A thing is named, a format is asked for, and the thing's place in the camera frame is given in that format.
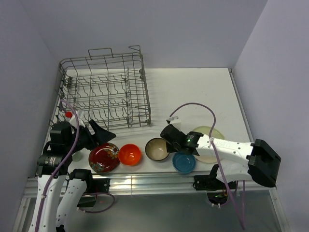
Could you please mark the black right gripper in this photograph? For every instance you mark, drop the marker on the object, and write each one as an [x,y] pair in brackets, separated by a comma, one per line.
[170,148]

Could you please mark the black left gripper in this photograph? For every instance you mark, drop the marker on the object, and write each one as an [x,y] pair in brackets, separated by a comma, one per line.
[101,136]

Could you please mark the dark blue bowl beige inside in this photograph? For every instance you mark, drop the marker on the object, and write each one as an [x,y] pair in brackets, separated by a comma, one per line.
[156,149]

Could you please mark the light blue bowl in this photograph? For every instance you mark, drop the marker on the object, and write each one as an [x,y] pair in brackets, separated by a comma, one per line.
[183,163]

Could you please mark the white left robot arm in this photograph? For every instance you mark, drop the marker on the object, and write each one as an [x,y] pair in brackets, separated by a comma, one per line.
[58,192]

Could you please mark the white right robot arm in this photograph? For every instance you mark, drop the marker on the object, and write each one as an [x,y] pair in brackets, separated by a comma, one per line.
[256,161]

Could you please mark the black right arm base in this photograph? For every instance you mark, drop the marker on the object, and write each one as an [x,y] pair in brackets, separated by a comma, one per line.
[209,182]

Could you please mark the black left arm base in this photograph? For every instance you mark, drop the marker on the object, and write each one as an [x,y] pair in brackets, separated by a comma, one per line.
[98,185]

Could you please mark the red floral plate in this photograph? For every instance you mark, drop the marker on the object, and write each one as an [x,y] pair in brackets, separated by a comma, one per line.
[104,158]

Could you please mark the green cup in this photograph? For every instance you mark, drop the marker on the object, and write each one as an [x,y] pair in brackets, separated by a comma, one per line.
[77,156]

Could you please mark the orange bowl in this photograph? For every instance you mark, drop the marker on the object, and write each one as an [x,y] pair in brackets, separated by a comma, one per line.
[130,155]

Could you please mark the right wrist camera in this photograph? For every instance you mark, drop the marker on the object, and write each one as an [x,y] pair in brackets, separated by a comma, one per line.
[175,121]

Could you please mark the grey wire dish rack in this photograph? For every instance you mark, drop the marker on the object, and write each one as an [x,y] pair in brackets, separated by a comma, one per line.
[110,88]

